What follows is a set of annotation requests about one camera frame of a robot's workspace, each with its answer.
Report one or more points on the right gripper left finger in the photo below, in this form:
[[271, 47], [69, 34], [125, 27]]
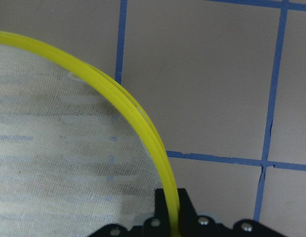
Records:
[[160, 206]]

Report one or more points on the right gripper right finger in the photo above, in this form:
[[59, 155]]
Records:
[[187, 212]]

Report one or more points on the yellow bamboo steamer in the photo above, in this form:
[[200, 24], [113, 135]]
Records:
[[77, 151]]

